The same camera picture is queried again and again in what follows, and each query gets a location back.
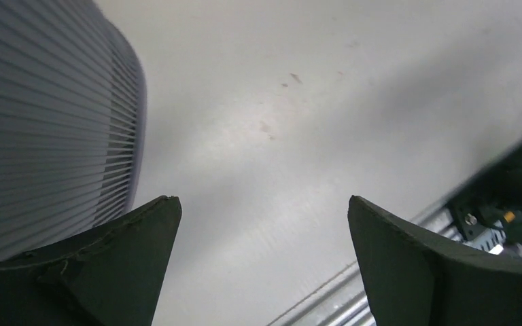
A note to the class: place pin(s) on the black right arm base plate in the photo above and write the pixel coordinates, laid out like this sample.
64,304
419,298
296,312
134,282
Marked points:
487,212

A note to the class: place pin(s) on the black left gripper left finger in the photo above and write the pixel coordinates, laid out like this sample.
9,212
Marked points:
109,275

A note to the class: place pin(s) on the large grey slatted bin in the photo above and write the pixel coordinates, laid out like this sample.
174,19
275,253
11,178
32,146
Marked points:
72,122

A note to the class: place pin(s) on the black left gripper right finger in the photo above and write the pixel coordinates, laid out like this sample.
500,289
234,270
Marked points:
413,276

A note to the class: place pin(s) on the aluminium mounting rail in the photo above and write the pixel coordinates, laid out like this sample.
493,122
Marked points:
339,301

